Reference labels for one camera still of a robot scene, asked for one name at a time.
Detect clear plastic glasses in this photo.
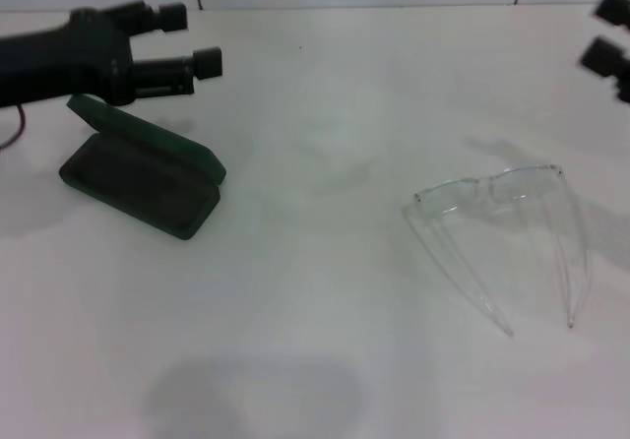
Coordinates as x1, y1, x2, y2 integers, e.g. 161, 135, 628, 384
402, 162, 591, 338

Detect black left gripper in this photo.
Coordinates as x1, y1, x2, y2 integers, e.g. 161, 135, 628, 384
0, 0, 223, 109

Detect green glasses case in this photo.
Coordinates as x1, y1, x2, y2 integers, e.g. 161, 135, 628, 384
57, 93, 227, 242

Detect left arm cable with plug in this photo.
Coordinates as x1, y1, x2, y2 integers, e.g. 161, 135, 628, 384
0, 103, 27, 153

